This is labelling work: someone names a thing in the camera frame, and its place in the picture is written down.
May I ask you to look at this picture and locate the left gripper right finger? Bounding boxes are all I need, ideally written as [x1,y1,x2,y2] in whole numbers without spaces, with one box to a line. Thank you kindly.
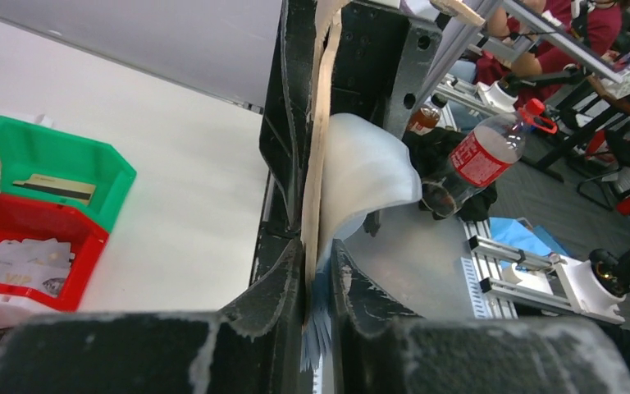
[331,241,630,393]

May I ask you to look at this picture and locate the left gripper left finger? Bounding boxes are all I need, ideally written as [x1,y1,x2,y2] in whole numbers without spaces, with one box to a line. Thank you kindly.
[0,240,304,393]

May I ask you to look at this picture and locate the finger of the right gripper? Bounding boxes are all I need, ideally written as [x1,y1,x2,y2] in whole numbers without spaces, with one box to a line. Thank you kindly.
[331,1,442,138]
[259,1,316,229]

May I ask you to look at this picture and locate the tan leather card holder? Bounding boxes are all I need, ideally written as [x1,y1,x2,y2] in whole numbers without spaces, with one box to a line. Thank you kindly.
[299,0,487,373]

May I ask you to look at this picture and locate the gold card in green bin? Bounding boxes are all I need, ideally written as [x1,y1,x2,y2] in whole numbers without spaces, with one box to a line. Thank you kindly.
[12,174,96,206]

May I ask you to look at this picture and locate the white cards in red bin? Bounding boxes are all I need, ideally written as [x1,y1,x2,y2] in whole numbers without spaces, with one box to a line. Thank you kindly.
[0,238,75,297]

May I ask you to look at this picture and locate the cola bottle red label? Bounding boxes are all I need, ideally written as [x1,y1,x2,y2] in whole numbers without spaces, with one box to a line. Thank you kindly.
[421,98,559,220]

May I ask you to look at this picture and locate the person in red shirt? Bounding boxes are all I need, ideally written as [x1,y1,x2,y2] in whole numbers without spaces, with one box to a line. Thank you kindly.
[470,1,630,86]

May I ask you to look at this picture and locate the green plastic bin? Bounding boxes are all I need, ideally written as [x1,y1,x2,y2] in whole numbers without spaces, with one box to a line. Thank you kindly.
[0,116,137,232]

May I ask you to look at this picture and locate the red plastic bin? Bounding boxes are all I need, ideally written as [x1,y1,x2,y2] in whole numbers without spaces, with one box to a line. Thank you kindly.
[0,194,109,312]

